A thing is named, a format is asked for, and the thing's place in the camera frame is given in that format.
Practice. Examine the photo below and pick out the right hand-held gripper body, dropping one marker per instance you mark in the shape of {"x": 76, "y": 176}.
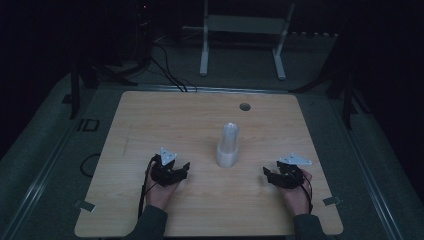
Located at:
{"x": 288, "y": 178}

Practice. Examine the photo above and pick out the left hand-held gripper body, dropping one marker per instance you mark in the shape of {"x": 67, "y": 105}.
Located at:
{"x": 163, "y": 175}

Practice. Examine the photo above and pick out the stack of clear plastic cups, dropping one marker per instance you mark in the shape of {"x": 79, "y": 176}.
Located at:
{"x": 227, "y": 146}

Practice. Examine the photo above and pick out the person's left hand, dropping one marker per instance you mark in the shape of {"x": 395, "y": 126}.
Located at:
{"x": 160, "y": 196}

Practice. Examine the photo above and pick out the person's right hand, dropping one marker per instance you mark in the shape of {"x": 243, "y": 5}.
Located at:
{"x": 298, "y": 200}

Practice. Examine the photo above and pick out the grey tape piece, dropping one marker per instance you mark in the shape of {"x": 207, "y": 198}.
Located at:
{"x": 85, "y": 206}
{"x": 332, "y": 200}

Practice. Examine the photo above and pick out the black stand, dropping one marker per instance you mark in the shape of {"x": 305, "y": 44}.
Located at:
{"x": 347, "y": 100}
{"x": 75, "y": 90}

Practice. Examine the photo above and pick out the white metal stand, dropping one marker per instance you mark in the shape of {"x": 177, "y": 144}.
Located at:
{"x": 243, "y": 25}

